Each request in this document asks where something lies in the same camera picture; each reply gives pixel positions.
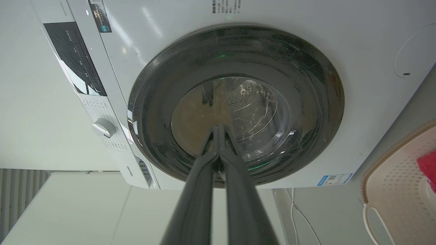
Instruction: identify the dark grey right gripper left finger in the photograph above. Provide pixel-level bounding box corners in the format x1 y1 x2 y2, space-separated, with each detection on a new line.
160 125 219 245

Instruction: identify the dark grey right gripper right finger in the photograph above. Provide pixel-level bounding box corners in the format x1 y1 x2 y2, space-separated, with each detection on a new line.
219 125 280 245

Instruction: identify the beige perforated laundry basket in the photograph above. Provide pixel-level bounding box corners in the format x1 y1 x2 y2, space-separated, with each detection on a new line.
360 121 436 245

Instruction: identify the white cabinet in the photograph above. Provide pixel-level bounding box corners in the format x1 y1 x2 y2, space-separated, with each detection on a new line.
0 172 286 245

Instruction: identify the silver washing machine control knob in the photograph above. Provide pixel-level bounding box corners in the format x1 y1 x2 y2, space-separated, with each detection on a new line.
92 118 116 138

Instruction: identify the dark round washing machine door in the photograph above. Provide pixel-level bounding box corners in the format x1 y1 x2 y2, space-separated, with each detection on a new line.
127 26 345 188

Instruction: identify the white front-load washing machine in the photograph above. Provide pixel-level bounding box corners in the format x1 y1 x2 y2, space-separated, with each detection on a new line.
32 0 436 190

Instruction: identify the grey ribbed radiator panel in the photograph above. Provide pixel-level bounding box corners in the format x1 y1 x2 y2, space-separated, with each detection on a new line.
0 168 51 232

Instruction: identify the red cloth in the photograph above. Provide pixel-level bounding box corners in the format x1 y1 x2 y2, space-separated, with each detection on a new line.
417 151 436 193

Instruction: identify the white power cable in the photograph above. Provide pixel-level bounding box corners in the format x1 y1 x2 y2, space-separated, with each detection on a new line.
285 188 322 245

